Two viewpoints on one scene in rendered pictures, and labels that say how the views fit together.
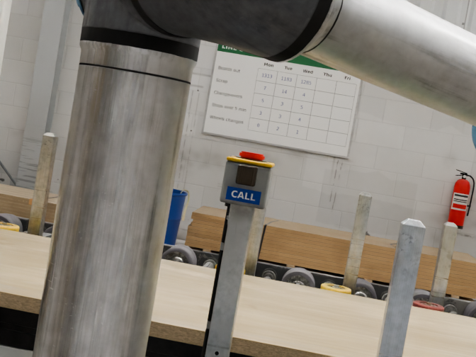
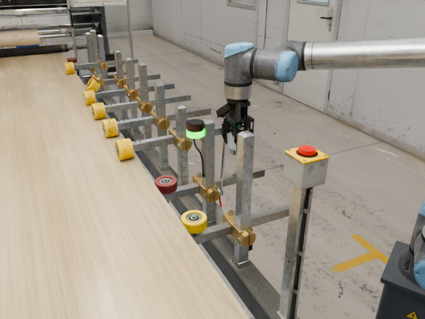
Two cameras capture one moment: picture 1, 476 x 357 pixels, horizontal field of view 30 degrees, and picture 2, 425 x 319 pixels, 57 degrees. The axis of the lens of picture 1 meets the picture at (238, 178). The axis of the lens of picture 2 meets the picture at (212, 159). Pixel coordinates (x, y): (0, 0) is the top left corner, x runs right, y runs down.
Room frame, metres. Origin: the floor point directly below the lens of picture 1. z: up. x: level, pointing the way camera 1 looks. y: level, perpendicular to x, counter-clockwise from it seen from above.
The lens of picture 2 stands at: (1.95, 0.54, 1.59)
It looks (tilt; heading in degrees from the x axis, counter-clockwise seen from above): 27 degrees down; 239
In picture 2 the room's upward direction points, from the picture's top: straight up
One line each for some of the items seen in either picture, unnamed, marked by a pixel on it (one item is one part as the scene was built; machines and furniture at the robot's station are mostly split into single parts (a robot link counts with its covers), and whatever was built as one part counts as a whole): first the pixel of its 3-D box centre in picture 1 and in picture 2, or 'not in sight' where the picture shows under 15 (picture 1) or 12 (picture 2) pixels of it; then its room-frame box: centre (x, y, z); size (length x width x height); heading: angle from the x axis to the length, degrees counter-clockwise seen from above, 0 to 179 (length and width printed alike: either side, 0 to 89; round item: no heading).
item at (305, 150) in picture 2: (251, 158); (307, 152); (1.37, -0.02, 1.22); 0.04 x 0.04 x 0.02
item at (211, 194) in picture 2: not in sight; (205, 188); (1.32, -0.55, 0.85); 0.13 x 0.06 x 0.05; 85
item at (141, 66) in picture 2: not in sight; (145, 109); (1.26, -1.27, 0.93); 0.03 x 0.03 x 0.48; 85
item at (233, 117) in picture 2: not in sight; (238, 115); (1.25, -0.45, 1.15); 0.09 x 0.08 x 0.12; 85
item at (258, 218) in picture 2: not in sight; (248, 222); (1.29, -0.31, 0.83); 0.43 x 0.03 x 0.04; 175
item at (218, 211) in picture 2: not in sight; (217, 214); (1.30, -0.49, 0.75); 0.26 x 0.01 x 0.10; 85
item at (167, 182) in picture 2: not in sight; (166, 193); (1.47, -0.58, 0.85); 0.08 x 0.08 x 0.11
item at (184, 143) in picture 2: not in sight; (179, 139); (1.30, -0.79, 0.95); 0.13 x 0.06 x 0.05; 85
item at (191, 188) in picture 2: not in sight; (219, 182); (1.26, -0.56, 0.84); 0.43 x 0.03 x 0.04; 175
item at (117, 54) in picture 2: not in sight; (121, 89); (1.21, -1.77, 0.90); 0.03 x 0.03 x 0.48; 85
